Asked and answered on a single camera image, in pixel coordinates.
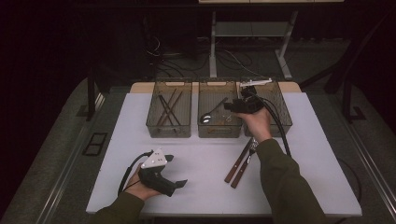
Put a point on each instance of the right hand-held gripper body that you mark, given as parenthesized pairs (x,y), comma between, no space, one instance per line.
(249,104)

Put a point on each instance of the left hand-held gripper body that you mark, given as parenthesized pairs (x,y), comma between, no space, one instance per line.
(154,180)

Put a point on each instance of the clear smoky plastic bin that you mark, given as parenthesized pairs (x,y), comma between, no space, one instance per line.
(214,93)
(186,112)
(281,105)

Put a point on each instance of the black chopstick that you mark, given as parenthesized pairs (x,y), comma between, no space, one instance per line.
(164,104)
(174,117)

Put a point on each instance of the brown wooden chopstick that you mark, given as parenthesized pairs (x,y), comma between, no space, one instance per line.
(165,106)
(176,101)

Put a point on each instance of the person's left hand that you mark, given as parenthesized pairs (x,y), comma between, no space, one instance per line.
(138,188)

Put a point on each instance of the person's right hand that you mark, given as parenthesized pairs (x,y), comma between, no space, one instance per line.
(258,124)

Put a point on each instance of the black metal stand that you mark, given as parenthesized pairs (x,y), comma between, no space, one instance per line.
(347,102)
(91,99)

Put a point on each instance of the white metal desk frame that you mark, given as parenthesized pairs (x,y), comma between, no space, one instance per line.
(212,56)

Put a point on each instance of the metal floor rail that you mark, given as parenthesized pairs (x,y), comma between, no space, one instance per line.
(60,177)
(375,174)

